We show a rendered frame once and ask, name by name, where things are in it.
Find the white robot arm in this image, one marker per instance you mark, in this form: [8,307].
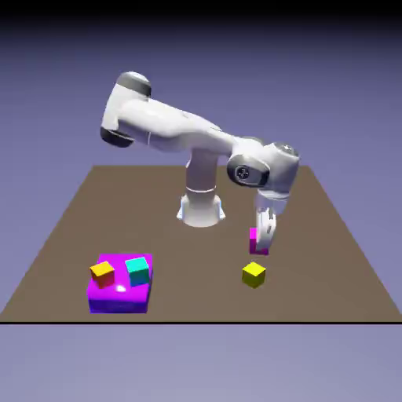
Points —
[176,125]

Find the small cyan cube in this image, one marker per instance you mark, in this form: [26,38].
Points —
[138,270]

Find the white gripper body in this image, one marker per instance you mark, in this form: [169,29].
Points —
[265,226]

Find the small yellow cube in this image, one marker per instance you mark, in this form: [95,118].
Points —
[253,274]

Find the small magenta cube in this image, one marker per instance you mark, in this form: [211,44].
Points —
[253,236]

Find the large magenta box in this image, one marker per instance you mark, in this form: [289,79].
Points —
[119,298]

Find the small orange cube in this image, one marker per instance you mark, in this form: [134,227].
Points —
[102,274]

